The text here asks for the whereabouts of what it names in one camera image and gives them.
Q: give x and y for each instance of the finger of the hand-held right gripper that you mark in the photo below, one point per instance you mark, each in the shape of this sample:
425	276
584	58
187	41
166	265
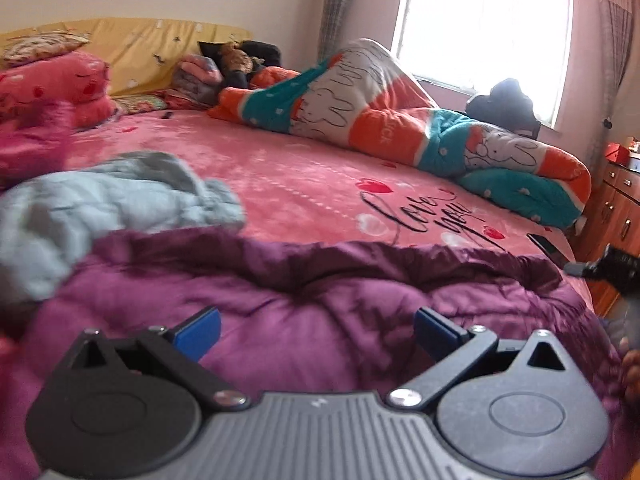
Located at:
580	269

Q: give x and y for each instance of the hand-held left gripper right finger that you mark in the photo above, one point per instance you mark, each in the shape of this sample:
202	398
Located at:
434	332

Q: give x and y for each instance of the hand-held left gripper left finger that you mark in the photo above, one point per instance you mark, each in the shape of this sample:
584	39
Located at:
202	330

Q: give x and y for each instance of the purple quilted down jacket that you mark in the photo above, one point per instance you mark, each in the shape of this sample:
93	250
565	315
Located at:
320	310

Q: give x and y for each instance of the folded pink grey clothes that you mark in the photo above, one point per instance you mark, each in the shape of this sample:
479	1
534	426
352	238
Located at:
195	77

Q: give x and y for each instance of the pile of black clothes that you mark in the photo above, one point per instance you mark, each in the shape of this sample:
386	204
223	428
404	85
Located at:
255	57

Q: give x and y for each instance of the black phone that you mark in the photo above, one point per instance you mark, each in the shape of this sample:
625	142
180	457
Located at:
547	246

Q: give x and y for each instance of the wooden cabinet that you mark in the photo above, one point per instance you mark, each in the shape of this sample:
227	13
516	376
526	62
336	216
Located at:
615	210

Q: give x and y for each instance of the red box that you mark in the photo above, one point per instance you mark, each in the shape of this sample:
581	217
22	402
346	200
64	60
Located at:
617	152

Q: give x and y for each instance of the grey quilted jacket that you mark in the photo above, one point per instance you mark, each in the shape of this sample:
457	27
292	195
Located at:
100	200

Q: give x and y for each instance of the pink bed blanket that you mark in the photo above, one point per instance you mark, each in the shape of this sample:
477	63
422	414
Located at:
300	180

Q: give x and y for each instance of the black clothing by window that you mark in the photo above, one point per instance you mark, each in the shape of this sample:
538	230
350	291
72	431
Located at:
505	105

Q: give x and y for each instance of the grey sheer curtain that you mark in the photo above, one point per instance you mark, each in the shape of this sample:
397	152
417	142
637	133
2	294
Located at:
612	60

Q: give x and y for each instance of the rabbit print quilt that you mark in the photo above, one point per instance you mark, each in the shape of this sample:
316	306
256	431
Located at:
380	115

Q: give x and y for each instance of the floral patterned cloth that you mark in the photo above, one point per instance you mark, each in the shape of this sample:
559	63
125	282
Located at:
140	103

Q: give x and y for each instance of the window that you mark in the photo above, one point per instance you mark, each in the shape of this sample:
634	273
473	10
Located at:
480	30

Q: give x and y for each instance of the folded pink plush blanket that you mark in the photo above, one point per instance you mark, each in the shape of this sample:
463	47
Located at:
65	85

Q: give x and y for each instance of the yellow headboard cover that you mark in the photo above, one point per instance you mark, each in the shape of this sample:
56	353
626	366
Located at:
140	50

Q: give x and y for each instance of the beige patterned pillow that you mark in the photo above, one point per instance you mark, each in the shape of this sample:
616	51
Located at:
42	47

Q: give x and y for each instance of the grey striped curtain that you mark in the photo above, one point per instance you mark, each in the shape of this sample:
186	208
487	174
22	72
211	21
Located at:
339	10

